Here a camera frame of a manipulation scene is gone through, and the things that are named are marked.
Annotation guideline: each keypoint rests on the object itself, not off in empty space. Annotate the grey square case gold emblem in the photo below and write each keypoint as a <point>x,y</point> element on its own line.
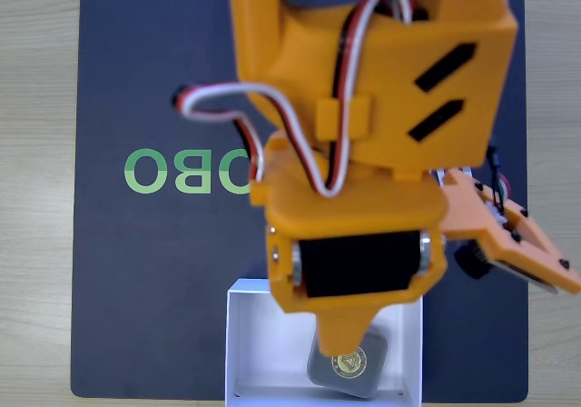
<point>327,375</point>

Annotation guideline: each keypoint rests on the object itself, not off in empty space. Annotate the white cardboard box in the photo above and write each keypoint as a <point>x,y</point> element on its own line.
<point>263,343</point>

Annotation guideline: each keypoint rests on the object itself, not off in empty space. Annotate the dark mat WOWROBO print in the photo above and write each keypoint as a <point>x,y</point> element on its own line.
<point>136,266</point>

